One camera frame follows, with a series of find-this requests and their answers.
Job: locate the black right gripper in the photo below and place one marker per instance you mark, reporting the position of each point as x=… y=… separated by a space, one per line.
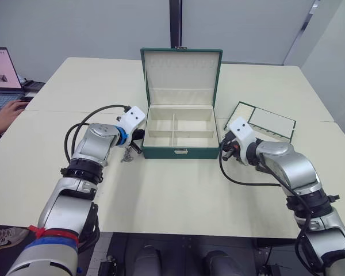
x=233 y=149

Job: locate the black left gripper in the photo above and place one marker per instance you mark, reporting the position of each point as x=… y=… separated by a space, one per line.
x=138 y=134

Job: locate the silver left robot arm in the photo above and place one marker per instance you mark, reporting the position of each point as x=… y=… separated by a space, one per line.
x=86 y=149

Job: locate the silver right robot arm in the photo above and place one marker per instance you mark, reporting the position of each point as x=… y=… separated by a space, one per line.
x=293 y=169

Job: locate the green jewelry box with lid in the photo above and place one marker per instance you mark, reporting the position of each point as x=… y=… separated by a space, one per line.
x=179 y=126

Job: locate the green cream jewelry tray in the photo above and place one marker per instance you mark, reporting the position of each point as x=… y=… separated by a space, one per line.
x=271 y=119

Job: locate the person's bare hand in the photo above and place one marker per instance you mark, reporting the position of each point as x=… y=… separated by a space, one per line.
x=10 y=110

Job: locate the black device beside laptop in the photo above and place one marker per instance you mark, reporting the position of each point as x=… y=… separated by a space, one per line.
x=34 y=85

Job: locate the black computer mouse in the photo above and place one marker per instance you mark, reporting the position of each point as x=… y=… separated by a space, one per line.
x=26 y=99

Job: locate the open laptop computer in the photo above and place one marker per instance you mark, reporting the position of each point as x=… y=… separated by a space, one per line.
x=1 y=77

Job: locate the grey black sneaker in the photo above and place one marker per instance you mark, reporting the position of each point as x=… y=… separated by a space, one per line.
x=4 y=235

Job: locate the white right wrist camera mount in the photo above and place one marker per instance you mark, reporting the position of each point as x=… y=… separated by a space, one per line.
x=243 y=132

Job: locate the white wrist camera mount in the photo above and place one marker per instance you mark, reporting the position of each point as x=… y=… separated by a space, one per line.
x=133 y=117
x=243 y=132

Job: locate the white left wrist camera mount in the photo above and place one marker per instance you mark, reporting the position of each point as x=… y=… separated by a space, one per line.
x=133 y=117

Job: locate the black vertical post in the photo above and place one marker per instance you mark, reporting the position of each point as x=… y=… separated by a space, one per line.
x=176 y=23

